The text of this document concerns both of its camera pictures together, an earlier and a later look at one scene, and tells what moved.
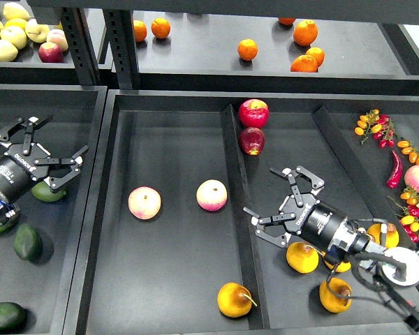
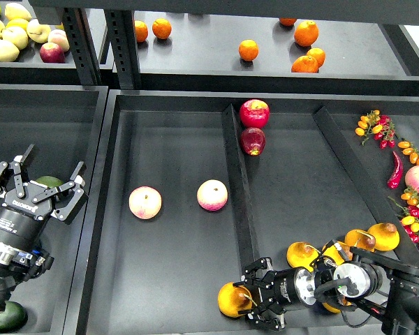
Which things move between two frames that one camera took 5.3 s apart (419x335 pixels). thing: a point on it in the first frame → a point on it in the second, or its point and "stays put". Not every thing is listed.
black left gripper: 9,175 → 15,227
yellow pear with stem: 234,300 stays put
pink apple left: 144,202 stays put
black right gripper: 314,220 → 278,289
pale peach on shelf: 58,37 stays put
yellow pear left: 302,257 stays put
